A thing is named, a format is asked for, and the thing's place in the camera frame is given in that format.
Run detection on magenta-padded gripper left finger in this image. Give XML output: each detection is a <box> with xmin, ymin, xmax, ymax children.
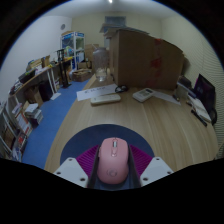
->
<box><xmin>53</xmin><ymin>144</ymin><xmax>100</xmax><ymax>189</ymax></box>

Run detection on wall air vent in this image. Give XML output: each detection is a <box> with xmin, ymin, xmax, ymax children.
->
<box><xmin>104</xmin><ymin>15</ymin><xmax>127</xmax><ymax>26</ymax></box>

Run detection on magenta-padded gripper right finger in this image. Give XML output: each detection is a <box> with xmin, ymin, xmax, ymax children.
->
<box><xmin>127</xmin><ymin>143</ymin><xmax>175</xmax><ymax>189</ymax></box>

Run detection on pink computer mouse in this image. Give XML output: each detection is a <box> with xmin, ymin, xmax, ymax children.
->
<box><xmin>96</xmin><ymin>137</ymin><xmax>130</xmax><ymax>186</ymax></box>

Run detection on small black glasses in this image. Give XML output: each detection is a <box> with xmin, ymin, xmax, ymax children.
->
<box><xmin>114</xmin><ymin>84</ymin><xmax>130</xmax><ymax>94</ymax></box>

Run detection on wooden wall desk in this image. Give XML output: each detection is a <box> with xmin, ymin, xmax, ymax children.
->
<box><xmin>7</xmin><ymin>55</ymin><xmax>74</xmax><ymax>105</ymax></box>

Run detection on white open book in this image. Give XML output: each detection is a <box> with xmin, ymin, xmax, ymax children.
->
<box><xmin>187</xmin><ymin>95</ymin><xmax>213</xmax><ymax>123</ymax></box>

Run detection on round dark blue mouse pad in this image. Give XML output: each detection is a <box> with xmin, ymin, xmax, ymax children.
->
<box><xmin>59</xmin><ymin>123</ymin><xmax>155</xmax><ymax>191</ymax></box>

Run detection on blue glass display cabinet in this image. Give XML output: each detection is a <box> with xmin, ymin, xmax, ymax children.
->
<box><xmin>60</xmin><ymin>31</ymin><xmax>86</xmax><ymax>70</ymax></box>

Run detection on clear plastic jar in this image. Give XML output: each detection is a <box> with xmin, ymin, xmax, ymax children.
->
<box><xmin>92</xmin><ymin>46</ymin><xmax>111</xmax><ymax>83</ymax></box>

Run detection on black monitor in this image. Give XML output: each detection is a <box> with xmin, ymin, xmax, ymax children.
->
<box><xmin>193</xmin><ymin>73</ymin><xmax>217</xmax><ymax>115</ymax></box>

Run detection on large brown cardboard box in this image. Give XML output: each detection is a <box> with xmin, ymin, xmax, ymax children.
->
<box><xmin>109</xmin><ymin>27</ymin><xmax>185</xmax><ymax>91</ymax></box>

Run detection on white remote control with buttons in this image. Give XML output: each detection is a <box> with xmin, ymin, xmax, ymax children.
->
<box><xmin>132</xmin><ymin>87</ymin><xmax>155</xmax><ymax>103</ymax></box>

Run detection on shelf unit with books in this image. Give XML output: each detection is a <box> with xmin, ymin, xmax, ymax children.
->
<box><xmin>0</xmin><ymin>99</ymin><xmax>34</xmax><ymax>162</ymax></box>

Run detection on black office chair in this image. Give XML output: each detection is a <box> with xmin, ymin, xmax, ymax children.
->
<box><xmin>209</xmin><ymin>107</ymin><xmax>219</xmax><ymax>127</ymax></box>

